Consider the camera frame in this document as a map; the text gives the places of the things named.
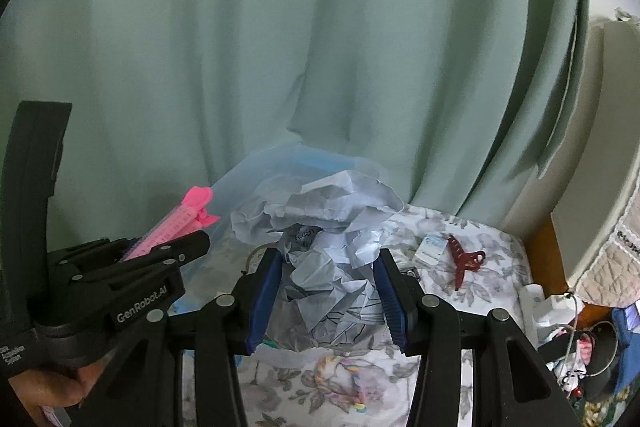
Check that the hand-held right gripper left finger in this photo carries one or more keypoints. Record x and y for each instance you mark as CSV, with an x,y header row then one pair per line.
x,y
260,302

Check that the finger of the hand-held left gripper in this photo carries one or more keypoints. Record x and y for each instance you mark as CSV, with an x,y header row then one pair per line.
x,y
185,249
100,249

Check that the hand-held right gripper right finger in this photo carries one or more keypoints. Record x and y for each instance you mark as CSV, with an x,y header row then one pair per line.
x,y
392,302

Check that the pink hair clip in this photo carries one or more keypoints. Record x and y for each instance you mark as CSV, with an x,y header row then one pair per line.
x,y
175,222

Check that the clear plastic storage container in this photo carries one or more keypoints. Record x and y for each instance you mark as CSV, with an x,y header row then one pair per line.
x,y
225,207

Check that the white and teal small box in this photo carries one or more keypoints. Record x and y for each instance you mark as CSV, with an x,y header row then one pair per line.
x,y
430,251

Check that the white paper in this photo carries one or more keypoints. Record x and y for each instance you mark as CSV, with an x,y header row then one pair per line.
x,y
330,267

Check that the person's left hand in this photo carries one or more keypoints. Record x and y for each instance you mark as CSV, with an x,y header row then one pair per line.
x,y
55,389

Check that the dark red hair claw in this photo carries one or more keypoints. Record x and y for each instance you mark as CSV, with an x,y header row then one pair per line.
x,y
457,257

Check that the grey floral bedsheet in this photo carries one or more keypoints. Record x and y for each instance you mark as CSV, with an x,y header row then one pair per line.
x,y
475,307

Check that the white power strip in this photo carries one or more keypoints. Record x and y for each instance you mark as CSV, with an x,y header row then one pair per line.
x,y
530,302

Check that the black charger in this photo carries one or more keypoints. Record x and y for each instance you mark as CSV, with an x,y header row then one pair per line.
x,y
557,347

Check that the black round device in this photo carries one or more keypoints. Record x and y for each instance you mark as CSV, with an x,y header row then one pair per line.
x,y
605,357

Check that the pale green curtain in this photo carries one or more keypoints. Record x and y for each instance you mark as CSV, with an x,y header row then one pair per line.
x,y
250,32

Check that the beige quilted lace cover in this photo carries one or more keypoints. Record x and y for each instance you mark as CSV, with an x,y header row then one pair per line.
x,y
620,272

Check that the blue cloth bag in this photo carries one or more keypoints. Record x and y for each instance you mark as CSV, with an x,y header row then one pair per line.
x,y
631,332

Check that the cream white upright appliance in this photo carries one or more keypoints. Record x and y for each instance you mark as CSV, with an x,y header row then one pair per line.
x,y
600,157

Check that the wooden bed frame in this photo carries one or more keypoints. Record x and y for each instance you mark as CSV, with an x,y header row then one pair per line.
x,y
550,257

